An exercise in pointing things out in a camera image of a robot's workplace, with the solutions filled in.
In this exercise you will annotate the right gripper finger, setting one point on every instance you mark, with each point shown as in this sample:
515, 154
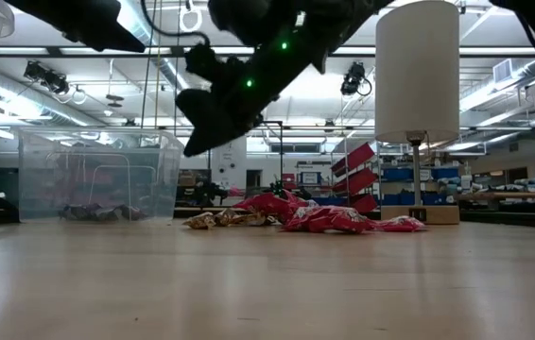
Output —
211, 120

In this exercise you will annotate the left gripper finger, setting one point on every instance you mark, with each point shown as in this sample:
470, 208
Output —
97, 28

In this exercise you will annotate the brown Snickers mini bar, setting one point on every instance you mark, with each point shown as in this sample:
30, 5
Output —
131, 212
104, 213
74, 213

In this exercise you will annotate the black background robot arm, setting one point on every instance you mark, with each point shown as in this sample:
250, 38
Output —
206, 191

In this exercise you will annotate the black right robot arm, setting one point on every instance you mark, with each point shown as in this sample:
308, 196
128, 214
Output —
333, 23

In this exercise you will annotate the white column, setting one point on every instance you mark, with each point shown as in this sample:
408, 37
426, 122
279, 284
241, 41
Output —
229, 163

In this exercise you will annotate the black overhead light bar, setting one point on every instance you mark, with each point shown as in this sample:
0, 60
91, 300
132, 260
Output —
357, 51

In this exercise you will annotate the small framed monitor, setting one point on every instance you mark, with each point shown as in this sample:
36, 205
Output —
310, 178

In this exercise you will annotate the white shade wooden base lamp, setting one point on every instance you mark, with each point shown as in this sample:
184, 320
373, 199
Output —
416, 71

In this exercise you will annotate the blue storage bin shelf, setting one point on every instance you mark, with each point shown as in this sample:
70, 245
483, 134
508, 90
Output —
397, 175

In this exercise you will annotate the wooden workbench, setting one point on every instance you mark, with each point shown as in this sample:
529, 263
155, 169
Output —
508, 194

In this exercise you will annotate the silver ceiling duct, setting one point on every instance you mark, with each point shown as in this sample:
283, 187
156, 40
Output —
168, 71

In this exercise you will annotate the black hanging camera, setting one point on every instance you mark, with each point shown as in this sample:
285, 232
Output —
353, 78
45, 78

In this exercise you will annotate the black metal stand frame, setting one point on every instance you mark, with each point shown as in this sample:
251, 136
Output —
281, 156

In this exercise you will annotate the white wall vent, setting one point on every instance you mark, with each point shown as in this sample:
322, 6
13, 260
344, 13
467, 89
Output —
503, 71

